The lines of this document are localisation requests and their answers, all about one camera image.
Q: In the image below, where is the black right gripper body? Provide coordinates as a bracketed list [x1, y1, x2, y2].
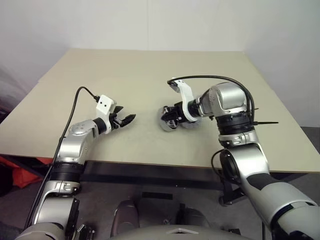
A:
[173, 101, 186, 123]

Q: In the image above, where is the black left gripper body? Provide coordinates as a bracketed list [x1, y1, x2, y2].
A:
[108, 112, 125, 131]

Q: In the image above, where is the dark rounded shape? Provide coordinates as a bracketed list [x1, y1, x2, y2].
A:
[112, 198, 141, 230]
[174, 203, 213, 228]

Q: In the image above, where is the black caster wheel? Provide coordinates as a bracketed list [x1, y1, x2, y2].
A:
[218, 194, 231, 207]

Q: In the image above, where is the red object under table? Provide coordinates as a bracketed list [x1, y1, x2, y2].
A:
[0, 156, 51, 187]

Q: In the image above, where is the grey robot torso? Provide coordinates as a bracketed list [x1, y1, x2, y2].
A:
[107, 226, 241, 240]

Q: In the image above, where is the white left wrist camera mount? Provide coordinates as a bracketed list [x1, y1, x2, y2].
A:
[95, 94, 118, 135]

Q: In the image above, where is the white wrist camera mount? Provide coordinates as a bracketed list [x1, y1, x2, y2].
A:
[95, 94, 118, 135]
[167, 77, 198, 125]

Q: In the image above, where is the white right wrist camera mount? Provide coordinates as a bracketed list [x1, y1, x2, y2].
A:
[167, 77, 198, 125]

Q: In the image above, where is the black metal table frame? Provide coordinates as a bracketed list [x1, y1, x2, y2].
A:
[0, 154, 320, 207]

